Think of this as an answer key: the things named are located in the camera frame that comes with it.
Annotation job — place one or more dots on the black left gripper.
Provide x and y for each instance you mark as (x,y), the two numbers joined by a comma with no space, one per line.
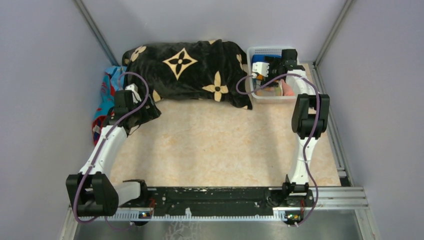
(150,113)

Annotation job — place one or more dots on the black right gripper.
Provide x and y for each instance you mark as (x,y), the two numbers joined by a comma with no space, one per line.
(272,62)

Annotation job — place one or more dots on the pink panda towel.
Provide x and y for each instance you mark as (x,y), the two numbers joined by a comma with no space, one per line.
(287,90)

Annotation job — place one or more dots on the red blue patterned towel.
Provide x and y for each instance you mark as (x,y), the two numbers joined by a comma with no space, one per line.
(110,84)

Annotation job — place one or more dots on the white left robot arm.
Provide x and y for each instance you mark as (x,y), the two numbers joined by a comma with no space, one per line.
(90,191)

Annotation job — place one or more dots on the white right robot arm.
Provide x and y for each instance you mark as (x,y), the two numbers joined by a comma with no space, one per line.
(310,115)

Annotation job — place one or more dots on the white plastic basket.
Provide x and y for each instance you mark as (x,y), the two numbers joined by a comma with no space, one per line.
(251,84)

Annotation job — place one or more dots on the dark blue rolled towel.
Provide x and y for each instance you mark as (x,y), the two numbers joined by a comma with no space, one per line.
(266,58)

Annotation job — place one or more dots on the orange green rolled towel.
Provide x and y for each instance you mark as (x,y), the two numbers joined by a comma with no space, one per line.
(270,92)

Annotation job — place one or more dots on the black floral blanket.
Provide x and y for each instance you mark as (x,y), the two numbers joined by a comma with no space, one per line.
(202,70)

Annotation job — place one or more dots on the white slotted cable duct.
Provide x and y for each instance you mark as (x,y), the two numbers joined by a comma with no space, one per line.
(137,216)

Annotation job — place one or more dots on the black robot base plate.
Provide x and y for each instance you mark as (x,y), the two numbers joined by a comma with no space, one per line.
(219,201)

